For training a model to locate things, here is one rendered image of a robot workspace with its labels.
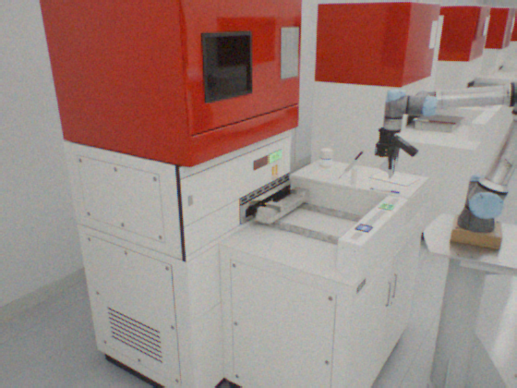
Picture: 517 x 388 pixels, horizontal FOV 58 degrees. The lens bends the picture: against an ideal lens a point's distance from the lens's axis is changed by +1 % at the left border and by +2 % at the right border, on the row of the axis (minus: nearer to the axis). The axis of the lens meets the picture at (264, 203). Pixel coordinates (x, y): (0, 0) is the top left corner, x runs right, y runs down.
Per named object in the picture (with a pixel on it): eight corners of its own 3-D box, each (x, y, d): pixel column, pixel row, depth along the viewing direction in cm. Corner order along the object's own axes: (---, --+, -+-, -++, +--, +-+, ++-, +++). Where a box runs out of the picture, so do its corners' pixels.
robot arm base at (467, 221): (490, 221, 209) (495, 200, 205) (498, 235, 195) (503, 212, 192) (454, 217, 212) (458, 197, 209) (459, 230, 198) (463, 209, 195)
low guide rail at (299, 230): (258, 223, 220) (258, 217, 219) (259, 221, 221) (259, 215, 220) (355, 249, 194) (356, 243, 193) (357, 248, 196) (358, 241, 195)
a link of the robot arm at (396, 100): (407, 91, 178) (385, 90, 181) (404, 120, 182) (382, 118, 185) (409, 89, 185) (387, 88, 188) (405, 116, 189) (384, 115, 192)
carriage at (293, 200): (256, 220, 215) (256, 214, 214) (294, 196, 243) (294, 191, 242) (270, 224, 211) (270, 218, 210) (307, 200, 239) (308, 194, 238)
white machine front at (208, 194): (182, 260, 186) (174, 165, 171) (285, 199, 249) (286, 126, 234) (187, 262, 184) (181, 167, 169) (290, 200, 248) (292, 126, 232)
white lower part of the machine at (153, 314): (98, 361, 251) (75, 224, 220) (198, 290, 315) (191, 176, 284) (198, 419, 215) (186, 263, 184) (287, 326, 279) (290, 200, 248)
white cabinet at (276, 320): (223, 392, 231) (217, 245, 200) (313, 298, 306) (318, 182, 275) (342, 454, 198) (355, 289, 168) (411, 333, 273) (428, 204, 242)
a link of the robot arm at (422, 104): (438, 93, 185) (409, 92, 189) (438, 97, 176) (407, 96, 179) (435, 114, 188) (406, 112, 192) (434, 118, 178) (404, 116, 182)
